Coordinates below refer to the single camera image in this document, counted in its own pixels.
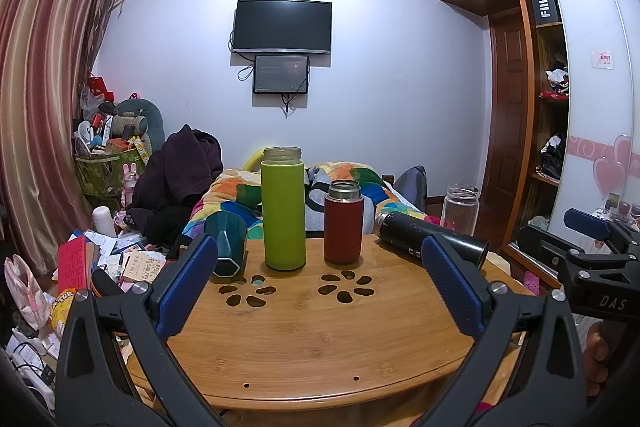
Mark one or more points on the pink slipper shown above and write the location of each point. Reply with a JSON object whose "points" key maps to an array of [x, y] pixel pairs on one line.
{"points": [[531, 283]]}

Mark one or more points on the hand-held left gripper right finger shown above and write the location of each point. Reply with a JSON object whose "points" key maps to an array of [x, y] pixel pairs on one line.
{"points": [[452, 289]]}

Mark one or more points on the colourful patchwork blanket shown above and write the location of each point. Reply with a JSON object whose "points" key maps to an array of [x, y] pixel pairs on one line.
{"points": [[235, 194]]}

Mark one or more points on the grey backpack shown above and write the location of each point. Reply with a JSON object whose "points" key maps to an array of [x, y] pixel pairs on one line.
{"points": [[411, 187]]}

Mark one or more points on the yellow curved tube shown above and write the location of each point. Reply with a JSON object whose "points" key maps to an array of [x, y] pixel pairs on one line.
{"points": [[251, 159]]}

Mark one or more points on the small black wall monitor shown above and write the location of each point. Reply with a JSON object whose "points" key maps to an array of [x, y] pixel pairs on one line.
{"points": [[280, 74]]}

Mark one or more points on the pink bunny figure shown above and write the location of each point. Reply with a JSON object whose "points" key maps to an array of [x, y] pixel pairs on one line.
{"points": [[130, 182]]}

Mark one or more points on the striped red curtain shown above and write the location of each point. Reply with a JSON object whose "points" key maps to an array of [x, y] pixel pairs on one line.
{"points": [[45, 82]]}

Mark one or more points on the dark purple jacket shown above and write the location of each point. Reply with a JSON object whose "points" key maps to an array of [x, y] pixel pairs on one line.
{"points": [[175, 172]]}

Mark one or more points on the clear glass cup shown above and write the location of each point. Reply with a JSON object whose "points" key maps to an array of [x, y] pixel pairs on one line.
{"points": [[460, 212]]}

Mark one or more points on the brown wooden door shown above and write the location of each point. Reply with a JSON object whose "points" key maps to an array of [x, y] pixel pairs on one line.
{"points": [[507, 107]]}

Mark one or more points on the green tall bottle cup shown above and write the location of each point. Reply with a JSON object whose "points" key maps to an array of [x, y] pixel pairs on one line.
{"points": [[283, 217]]}

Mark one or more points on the person's right hand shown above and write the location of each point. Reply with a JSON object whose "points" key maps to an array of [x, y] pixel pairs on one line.
{"points": [[595, 357]]}

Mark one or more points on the red thermos cup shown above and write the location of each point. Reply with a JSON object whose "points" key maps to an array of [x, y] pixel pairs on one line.
{"points": [[343, 227]]}

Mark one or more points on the yellow snack bag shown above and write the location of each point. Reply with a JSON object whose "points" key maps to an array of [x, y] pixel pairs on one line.
{"points": [[67, 309]]}

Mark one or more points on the green storage basket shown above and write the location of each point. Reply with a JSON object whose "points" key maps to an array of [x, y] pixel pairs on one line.
{"points": [[102, 174]]}

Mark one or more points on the pile of papers and cards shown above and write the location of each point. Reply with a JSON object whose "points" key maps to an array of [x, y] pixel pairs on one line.
{"points": [[135, 264]]}

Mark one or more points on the white sliding door with hearts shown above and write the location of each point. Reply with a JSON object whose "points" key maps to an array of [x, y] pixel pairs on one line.
{"points": [[595, 82]]}

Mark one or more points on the black thermos cup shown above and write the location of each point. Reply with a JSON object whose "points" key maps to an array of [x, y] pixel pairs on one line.
{"points": [[404, 232]]}

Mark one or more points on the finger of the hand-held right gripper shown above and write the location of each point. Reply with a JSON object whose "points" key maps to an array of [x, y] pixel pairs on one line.
{"points": [[542, 247], [586, 225]]}

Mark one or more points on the white power strip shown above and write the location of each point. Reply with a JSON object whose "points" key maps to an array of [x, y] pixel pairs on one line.
{"points": [[30, 357]]}

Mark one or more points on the black wall television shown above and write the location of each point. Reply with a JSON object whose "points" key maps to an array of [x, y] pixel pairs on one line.
{"points": [[281, 27]]}

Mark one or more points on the red gift bag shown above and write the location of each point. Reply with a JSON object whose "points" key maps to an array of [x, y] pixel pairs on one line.
{"points": [[100, 89]]}

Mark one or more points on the teal faceted cup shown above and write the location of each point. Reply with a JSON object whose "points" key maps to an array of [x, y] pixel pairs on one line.
{"points": [[227, 232]]}

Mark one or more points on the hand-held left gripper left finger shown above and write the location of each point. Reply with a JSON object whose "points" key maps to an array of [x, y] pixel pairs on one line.
{"points": [[186, 288]]}

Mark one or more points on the pink floral bag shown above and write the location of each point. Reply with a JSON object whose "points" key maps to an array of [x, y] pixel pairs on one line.
{"points": [[27, 292]]}

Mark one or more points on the white bottle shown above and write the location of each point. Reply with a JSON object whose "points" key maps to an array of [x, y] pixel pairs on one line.
{"points": [[104, 222]]}

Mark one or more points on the black box on shelf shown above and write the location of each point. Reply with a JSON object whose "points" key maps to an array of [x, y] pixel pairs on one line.
{"points": [[546, 6]]}

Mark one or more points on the grey plush toy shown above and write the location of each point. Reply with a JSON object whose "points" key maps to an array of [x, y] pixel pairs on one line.
{"points": [[137, 117]]}

